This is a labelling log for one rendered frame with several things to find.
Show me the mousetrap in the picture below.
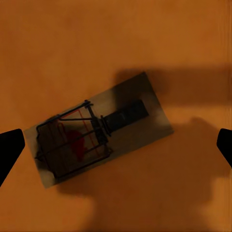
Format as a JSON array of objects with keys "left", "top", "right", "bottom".
[{"left": 23, "top": 72, "right": 174, "bottom": 189}]

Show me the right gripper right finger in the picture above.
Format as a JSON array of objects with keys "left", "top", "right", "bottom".
[{"left": 217, "top": 128, "right": 232, "bottom": 167}]

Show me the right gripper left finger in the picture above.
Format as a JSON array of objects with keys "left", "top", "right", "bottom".
[{"left": 0, "top": 129, "right": 25, "bottom": 186}]

